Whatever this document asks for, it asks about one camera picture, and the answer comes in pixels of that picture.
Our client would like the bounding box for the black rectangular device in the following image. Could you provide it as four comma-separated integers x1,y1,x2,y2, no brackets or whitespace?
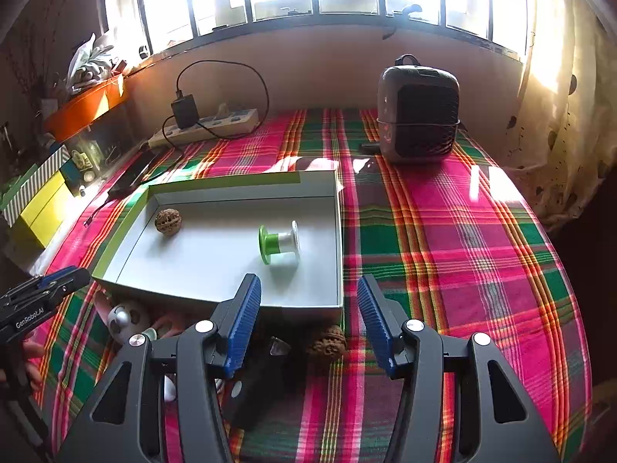
222,336,291,429

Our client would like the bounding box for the white round panda toy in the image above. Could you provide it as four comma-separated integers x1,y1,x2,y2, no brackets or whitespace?
107,301,151,345

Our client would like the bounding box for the brown walnut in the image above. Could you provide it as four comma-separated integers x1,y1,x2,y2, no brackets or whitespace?
155,208,182,236
305,325,347,363

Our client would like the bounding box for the green and white spool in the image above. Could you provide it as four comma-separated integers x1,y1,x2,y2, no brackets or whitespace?
258,221,299,264

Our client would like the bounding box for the pink white clip toy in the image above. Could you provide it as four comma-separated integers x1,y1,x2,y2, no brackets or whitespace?
94,289,186,341

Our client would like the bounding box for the person's left hand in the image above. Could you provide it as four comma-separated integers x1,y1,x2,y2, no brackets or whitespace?
22,338,45,392

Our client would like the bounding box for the yellow box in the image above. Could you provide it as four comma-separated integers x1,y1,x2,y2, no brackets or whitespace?
9,171,72,250

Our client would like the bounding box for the black phone on bed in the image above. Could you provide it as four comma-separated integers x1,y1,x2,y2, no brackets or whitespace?
84,149,161,227

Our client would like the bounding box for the striped white green box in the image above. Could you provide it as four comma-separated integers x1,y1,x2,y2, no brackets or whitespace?
1,144,70,228

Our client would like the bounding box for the white shallow box green rim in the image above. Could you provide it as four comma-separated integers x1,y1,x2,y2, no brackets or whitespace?
92,171,344,322

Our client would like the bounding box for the plaid pink green bedsheet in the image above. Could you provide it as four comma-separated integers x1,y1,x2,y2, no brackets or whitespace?
30,108,593,463

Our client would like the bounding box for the orange planter tray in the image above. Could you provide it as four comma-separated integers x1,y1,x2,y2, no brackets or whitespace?
44,74,129,142

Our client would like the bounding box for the grey portable heater fan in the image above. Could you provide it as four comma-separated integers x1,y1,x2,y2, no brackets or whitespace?
360,53,460,163

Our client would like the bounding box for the white power strip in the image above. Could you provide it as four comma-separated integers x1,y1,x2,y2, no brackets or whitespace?
147,109,260,149

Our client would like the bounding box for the cream dotted curtain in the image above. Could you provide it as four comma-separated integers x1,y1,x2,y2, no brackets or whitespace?
503,0,616,232

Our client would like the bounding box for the black charger adapter with cable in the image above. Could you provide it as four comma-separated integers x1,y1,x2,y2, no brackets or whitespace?
161,59,270,147

